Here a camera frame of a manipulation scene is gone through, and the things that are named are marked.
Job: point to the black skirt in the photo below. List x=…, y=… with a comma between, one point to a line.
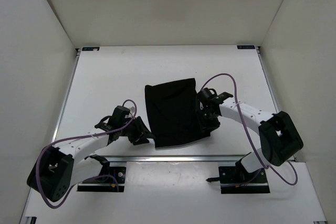
x=171, y=112

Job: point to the aluminium table front rail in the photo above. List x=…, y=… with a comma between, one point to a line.
x=181, y=158

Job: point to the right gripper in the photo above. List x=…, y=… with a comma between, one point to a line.
x=206, y=126

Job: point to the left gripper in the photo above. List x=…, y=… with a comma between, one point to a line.
x=143, y=128

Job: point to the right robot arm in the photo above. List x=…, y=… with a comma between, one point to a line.
x=279, y=138

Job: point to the left table corner label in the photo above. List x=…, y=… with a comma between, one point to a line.
x=90, y=49

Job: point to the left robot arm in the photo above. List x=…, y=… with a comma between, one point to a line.
x=64, y=164

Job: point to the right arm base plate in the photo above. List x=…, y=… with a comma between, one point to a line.
x=234, y=180

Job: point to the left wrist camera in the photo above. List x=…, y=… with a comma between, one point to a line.
x=133, y=111

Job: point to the table corner label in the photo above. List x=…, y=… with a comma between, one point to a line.
x=245, y=47
x=90, y=49

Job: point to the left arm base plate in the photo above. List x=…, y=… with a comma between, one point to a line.
x=112, y=180

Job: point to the right table corner label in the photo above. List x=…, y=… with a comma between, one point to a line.
x=245, y=47

